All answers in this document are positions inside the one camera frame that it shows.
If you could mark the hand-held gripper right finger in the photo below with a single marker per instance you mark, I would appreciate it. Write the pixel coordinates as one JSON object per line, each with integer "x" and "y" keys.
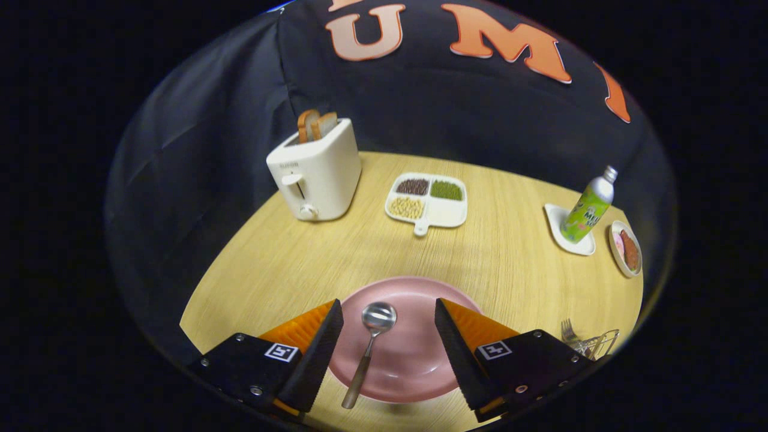
{"x": 459, "y": 360}

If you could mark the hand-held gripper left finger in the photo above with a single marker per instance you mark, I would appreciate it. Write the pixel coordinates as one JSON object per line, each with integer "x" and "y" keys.
{"x": 315, "y": 360}

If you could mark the silver fork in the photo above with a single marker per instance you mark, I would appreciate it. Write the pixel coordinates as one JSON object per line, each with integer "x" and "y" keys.
{"x": 568, "y": 330}

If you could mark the white divided tray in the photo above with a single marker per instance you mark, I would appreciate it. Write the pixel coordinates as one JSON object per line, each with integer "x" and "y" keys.
{"x": 447, "y": 213}

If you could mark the pile of yellow soybeans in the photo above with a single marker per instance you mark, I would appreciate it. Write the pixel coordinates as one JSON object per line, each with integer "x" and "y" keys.
{"x": 407, "y": 207}

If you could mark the small white dish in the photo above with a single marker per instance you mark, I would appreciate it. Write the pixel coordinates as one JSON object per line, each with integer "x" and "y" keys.
{"x": 555, "y": 222}

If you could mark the pile of green beans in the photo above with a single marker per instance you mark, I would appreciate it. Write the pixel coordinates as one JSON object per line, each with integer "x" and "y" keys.
{"x": 446, "y": 190}

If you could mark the pile of dark red beans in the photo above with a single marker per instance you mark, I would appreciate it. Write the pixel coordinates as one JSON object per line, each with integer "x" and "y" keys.
{"x": 413, "y": 186}

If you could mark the white toaster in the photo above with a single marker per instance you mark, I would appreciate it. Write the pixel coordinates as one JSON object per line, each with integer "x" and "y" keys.
{"x": 327, "y": 174}

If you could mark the small plate with pink rim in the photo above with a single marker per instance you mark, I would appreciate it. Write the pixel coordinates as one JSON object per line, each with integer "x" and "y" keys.
{"x": 615, "y": 246}

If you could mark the green drink bottle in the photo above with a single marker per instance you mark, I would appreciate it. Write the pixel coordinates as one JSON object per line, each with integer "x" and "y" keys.
{"x": 587, "y": 210}

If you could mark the red meat slice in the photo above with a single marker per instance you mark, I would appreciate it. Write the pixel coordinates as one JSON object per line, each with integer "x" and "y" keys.
{"x": 630, "y": 251}

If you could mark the toasted bread slice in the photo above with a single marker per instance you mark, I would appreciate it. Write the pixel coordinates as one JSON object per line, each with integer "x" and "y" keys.
{"x": 307, "y": 123}
{"x": 327, "y": 123}

